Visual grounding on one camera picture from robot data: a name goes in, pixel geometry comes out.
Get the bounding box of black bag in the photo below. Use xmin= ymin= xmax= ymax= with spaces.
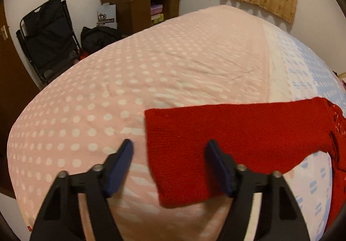
xmin=80 ymin=26 xmax=122 ymax=56

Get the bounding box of black folding chair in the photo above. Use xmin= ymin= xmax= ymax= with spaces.
xmin=16 ymin=0 xmax=82 ymax=86

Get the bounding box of red knitted sweater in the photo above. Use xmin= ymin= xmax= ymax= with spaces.
xmin=144 ymin=97 xmax=346 ymax=231

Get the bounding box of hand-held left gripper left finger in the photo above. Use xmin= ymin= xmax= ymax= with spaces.
xmin=29 ymin=139 xmax=135 ymax=241

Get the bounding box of brown wooden desk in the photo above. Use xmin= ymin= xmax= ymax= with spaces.
xmin=97 ymin=0 xmax=181 ymax=36

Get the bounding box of white paper bag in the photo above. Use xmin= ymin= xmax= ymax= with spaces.
xmin=97 ymin=3 xmax=118 ymax=30

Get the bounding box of polka dot printed blanket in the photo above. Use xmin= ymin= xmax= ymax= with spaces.
xmin=7 ymin=5 xmax=346 ymax=241

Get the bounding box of brown wooden door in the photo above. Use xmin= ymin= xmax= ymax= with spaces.
xmin=0 ymin=3 xmax=41 ymax=198

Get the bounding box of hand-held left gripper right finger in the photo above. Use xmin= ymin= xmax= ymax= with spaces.
xmin=204 ymin=139 xmax=311 ymax=241

